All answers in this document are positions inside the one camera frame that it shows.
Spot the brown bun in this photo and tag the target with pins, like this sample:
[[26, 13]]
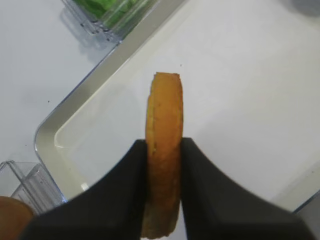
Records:
[[14, 217], [163, 136]]

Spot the clear plastic bun container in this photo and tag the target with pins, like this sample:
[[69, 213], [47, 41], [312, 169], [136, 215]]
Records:
[[30, 183]]

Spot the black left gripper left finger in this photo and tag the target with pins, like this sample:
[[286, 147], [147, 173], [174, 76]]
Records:
[[112, 209]]

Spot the silver metal baking tray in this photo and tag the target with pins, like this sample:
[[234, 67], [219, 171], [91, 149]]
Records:
[[82, 100]]

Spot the white parchment paper sheet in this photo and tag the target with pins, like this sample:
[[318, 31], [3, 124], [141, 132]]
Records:
[[225, 87]]

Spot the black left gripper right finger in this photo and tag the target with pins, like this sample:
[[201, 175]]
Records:
[[217, 208]]

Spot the clear plastic lettuce cheese container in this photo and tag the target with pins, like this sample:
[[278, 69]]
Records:
[[114, 35]]

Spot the green lettuce leaf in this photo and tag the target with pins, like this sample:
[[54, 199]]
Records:
[[112, 13]]

